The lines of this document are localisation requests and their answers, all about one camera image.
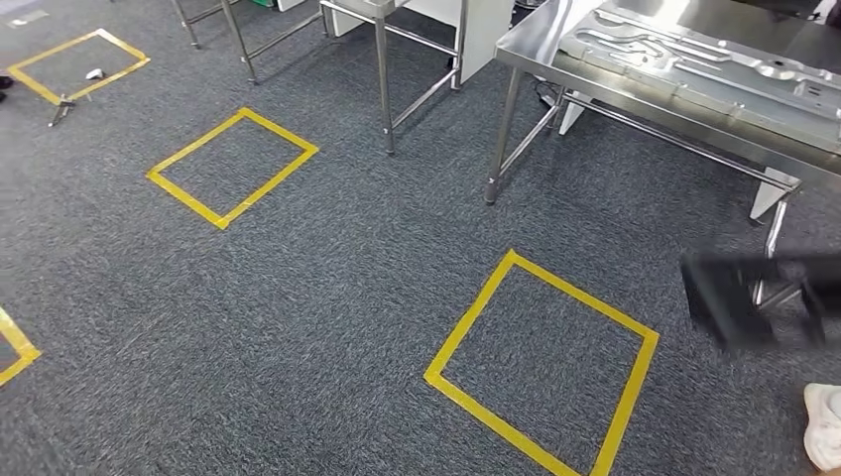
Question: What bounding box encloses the black plastic panel part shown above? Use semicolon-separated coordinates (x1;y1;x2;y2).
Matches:
679;252;841;353

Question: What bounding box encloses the stainless steel workbench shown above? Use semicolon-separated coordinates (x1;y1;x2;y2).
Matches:
484;0;841;310

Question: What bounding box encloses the stainless steel side table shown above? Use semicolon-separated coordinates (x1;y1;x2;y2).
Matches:
319;0;471;157

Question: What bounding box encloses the white board panel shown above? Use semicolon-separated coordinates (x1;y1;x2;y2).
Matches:
328;0;515;86

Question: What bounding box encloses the grey stamped metal plate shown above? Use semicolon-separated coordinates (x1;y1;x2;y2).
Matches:
556;0;841;156

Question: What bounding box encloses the small grey metal tool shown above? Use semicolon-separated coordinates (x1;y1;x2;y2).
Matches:
47;94;76;128

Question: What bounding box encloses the person's foot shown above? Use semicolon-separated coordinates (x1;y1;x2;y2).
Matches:
802;383;841;474

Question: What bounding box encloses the stainless steel table frame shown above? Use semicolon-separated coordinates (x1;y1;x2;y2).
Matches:
169;0;323;86

